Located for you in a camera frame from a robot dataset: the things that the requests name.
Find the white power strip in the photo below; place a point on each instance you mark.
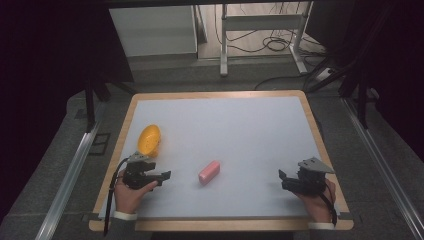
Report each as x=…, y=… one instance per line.
x=324, y=74

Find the aluminium rail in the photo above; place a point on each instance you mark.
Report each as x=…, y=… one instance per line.
x=383, y=166
x=66, y=186

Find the person's left hand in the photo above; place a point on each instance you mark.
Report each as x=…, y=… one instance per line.
x=130, y=196

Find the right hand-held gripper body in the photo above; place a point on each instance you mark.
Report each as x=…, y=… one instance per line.
x=310, y=176

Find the yellow mango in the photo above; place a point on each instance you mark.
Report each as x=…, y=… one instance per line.
x=149, y=140

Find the black stand leg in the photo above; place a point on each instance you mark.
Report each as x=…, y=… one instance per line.
x=89, y=106
x=362, y=106

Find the black floor bracket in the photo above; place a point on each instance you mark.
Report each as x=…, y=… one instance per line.
x=99, y=144

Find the white cabinet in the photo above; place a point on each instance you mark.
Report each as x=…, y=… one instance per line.
x=153, y=30

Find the white metal desk frame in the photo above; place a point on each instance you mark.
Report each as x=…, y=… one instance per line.
x=263, y=22

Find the person's right hand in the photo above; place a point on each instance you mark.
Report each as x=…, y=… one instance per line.
x=316, y=206

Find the pink soap bar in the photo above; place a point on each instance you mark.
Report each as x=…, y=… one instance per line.
x=209, y=172

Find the dark curtain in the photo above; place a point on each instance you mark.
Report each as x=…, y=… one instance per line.
x=43, y=66
x=393, y=60

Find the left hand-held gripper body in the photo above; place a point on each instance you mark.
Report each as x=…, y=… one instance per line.
x=136, y=170

